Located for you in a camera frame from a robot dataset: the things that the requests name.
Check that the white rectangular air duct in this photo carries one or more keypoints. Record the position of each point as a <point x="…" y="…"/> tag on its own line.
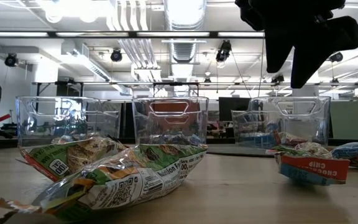
<point x="89" y="65"/>

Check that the grey round woven mat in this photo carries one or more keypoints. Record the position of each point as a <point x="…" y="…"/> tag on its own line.
<point x="235" y="151"/>

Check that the grey horizontal rail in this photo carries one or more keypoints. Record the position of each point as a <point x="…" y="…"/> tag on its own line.
<point x="120" y="83"/>

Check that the clear plastic bin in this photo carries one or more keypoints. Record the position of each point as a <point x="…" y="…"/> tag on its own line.
<point x="169" y="124"/>
<point x="42" y="121"/>
<point x="291" y="121"/>

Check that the light blue granola bar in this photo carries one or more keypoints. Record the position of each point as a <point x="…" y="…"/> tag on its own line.
<point x="193" y="140"/>

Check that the grey cubicle partition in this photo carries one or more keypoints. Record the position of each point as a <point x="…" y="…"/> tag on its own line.
<point x="350" y="118"/>

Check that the black truss frame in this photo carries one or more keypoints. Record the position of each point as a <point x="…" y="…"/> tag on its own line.
<point x="176" y="83"/>

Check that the black monitor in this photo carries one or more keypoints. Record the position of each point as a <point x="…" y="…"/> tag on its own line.
<point x="225" y="109"/>

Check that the black overhead light beam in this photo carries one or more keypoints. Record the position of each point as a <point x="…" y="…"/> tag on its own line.
<point x="104" y="34"/>

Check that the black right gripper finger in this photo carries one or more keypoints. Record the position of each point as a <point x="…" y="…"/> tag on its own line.
<point x="278" y="49"/>
<point x="322" y="43"/>

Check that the green white snack bag front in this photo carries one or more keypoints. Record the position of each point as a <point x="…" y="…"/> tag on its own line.
<point x="129" y="183"/>

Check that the black ceiling spotlight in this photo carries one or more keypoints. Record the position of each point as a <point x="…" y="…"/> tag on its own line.
<point x="11" y="59"/>
<point x="336" y="57"/>
<point x="278" y="78"/>
<point x="116" y="55"/>
<point x="223" y="51"/>

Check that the silver round ventilation duct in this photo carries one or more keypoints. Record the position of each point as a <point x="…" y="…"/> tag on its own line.
<point x="183" y="15"/>

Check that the orange partition panel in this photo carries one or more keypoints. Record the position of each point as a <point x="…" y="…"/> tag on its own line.
<point x="172" y="107"/>

